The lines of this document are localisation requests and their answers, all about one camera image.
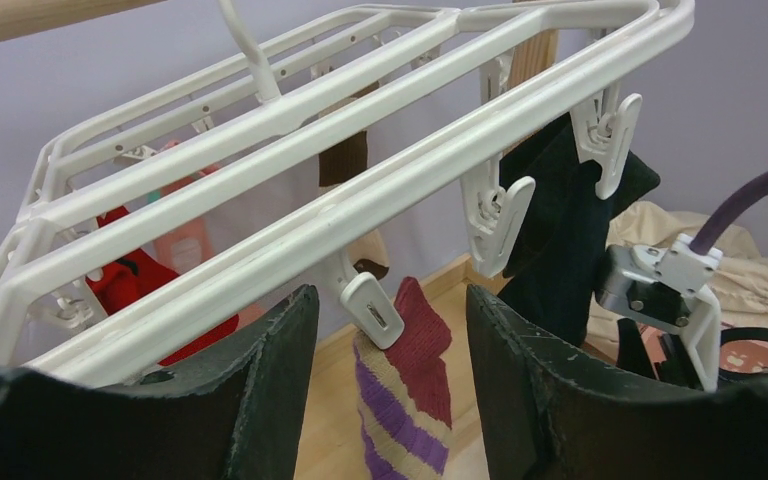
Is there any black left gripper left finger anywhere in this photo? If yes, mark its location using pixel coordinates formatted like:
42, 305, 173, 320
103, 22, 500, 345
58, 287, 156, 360
0, 285, 319, 479

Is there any wooden drying rack frame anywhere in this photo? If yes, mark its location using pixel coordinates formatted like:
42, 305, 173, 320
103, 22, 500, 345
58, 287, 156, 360
0, 0, 561, 480

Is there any striped maroon purple sock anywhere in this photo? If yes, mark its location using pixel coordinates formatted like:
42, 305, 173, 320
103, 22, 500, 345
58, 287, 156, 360
353, 277, 453, 479

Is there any white plastic clip hanger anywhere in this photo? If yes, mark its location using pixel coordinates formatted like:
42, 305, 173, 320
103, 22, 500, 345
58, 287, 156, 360
10, 1, 695, 366

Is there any red plain sock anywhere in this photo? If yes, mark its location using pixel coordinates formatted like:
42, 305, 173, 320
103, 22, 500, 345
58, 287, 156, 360
84, 205, 241, 368

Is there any black sock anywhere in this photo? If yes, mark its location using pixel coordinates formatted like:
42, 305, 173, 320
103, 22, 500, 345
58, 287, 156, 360
498, 115, 661, 346

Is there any beige brown sock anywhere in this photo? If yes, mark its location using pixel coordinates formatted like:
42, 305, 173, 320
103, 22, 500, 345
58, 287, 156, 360
317, 82, 392, 282

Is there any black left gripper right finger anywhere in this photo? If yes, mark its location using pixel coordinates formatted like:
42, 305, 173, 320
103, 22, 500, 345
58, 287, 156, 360
466, 285, 768, 479

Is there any pink sock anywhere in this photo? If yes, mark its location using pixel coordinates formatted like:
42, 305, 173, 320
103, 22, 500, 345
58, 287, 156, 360
145, 139, 266, 329

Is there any beige crumpled cloth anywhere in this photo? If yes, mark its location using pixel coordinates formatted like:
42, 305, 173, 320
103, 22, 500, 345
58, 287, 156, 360
607, 201, 768, 327

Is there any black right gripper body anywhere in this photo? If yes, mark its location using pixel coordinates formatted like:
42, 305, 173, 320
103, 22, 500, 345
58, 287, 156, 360
615, 317, 768, 389

